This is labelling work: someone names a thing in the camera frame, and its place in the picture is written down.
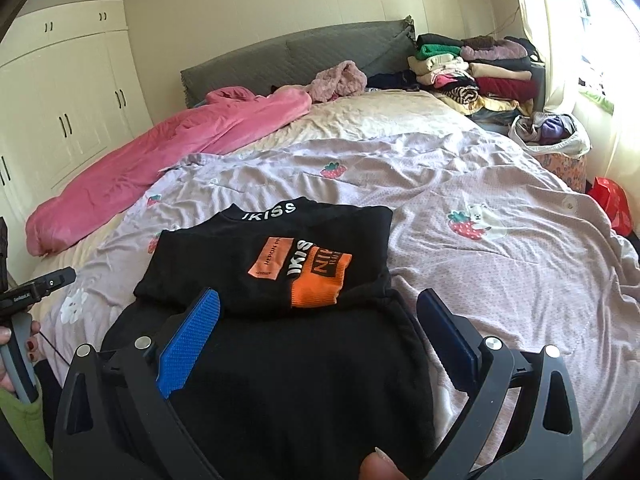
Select black orange sweater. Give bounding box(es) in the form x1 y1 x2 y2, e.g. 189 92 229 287
102 197 435 479

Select green sleeve forearm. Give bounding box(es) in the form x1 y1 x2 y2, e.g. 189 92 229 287
1 389 53 479

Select white bag of clothes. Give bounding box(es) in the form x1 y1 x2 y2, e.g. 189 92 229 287
508 112 591 158

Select pile of folded clothes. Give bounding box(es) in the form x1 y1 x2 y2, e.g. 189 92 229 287
407 34 546 116

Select left hand red nails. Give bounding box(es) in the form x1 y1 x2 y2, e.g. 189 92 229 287
0 321 41 393

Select right hand thumb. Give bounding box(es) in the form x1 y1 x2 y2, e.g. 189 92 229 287
358 448 407 480

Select lilac strawberry bed sheet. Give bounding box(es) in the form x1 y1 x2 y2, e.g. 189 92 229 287
40 130 639 470

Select cream wardrobe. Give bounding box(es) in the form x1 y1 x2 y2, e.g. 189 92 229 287
1 0 152 282

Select red plastic bag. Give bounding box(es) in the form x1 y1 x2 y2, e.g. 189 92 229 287
588 177 634 236

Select beige mattress cover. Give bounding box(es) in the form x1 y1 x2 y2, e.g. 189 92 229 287
35 90 470 272

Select pink quilt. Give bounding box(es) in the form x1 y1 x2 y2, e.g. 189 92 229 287
25 86 311 257

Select dark navy garment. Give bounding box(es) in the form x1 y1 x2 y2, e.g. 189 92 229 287
367 70 420 91

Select pink fuzzy garment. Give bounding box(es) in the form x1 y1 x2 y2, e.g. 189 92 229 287
306 60 368 103

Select grey padded headboard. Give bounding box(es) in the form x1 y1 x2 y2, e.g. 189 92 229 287
180 16 416 108

